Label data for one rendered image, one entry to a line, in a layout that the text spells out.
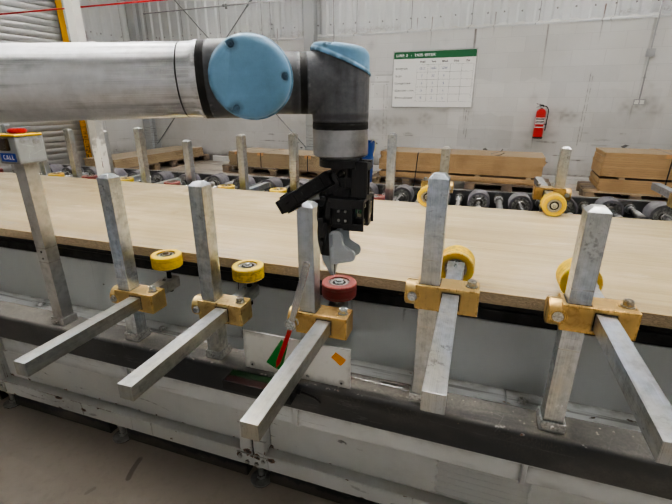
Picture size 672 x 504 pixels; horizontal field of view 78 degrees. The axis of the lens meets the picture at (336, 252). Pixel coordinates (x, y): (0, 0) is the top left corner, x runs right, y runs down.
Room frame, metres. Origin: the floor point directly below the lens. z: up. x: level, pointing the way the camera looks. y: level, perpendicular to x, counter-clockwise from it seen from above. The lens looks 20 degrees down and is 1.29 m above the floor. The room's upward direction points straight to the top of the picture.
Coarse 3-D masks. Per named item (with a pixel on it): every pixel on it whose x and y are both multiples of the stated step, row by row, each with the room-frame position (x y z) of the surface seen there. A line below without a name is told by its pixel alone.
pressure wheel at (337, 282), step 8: (328, 280) 0.87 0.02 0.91; (336, 280) 0.86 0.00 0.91; (344, 280) 0.87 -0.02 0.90; (352, 280) 0.87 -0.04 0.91; (328, 288) 0.83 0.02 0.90; (336, 288) 0.83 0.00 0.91; (344, 288) 0.83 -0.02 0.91; (352, 288) 0.84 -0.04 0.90; (328, 296) 0.83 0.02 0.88; (336, 296) 0.82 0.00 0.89; (344, 296) 0.83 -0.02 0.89; (352, 296) 0.84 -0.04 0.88
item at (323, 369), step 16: (256, 336) 0.82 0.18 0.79; (272, 336) 0.80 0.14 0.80; (256, 352) 0.82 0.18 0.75; (272, 352) 0.81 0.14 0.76; (288, 352) 0.79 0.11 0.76; (320, 352) 0.77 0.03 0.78; (336, 352) 0.76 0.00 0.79; (256, 368) 0.82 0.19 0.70; (272, 368) 0.81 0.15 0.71; (320, 368) 0.77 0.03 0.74; (336, 368) 0.76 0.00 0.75; (336, 384) 0.76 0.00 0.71
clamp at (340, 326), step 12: (288, 312) 0.80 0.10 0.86; (300, 312) 0.78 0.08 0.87; (324, 312) 0.78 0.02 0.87; (336, 312) 0.78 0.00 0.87; (348, 312) 0.78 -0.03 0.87; (300, 324) 0.78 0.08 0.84; (312, 324) 0.77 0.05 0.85; (336, 324) 0.76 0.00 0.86; (348, 324) 0.76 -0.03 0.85; (336, 336) 0.76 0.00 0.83
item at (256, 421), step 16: (336, 304) 0.84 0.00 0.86; (320, 320) 0.77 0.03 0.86; (304, 336) 0.70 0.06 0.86; (320, 336) 0.70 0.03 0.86; (304, 352) 0.65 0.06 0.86; (288, 368) 0.60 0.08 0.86; (304, 368) 0.63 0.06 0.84; (272, 384) 0.56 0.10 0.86; (288, 384) 0.56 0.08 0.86; (256, 400) 0.52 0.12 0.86; (272, 400) 0.52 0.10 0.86; (256, 416) 0.48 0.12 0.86; (272, 416) 0.51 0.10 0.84; (256, 432) 0.47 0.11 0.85
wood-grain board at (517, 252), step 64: (0, 192) 1.87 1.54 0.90; (64, 192) 1.87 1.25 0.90; (128, 192) 1.87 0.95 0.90; (256, 192) 1.87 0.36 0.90; (192, 256) 1.07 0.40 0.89; (256, 256) 1.04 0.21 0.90; (320, 256) 1.04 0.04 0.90; (384, 256) 1.04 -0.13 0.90; (512, 256) 1.04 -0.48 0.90; (640, 256) 1.04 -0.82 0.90
